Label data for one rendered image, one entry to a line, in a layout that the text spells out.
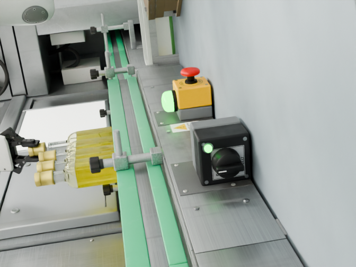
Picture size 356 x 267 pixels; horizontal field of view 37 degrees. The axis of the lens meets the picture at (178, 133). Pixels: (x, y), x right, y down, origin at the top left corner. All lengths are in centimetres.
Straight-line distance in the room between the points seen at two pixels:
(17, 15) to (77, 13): 108
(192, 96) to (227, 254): 47
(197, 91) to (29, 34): 140
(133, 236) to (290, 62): 33
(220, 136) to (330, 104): 32
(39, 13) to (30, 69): 114
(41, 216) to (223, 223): 74
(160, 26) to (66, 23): 87
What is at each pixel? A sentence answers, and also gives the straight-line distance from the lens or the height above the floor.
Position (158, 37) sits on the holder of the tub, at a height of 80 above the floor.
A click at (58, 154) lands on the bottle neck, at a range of 139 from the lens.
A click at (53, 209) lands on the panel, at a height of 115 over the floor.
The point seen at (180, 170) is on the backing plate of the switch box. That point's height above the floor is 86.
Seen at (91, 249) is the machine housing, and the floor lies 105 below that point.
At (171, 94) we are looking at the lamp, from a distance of 109.
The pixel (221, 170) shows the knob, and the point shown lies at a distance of 78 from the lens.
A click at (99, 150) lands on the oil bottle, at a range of 132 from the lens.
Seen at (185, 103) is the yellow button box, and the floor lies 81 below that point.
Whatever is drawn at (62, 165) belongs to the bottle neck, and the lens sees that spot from 133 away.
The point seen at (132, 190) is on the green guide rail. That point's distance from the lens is 88.
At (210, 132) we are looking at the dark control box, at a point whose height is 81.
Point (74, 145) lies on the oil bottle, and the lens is 137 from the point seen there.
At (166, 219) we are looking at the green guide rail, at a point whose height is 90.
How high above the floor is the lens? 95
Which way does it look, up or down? 6 degrees down
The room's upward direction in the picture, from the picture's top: 98 degrees counter-clockwise
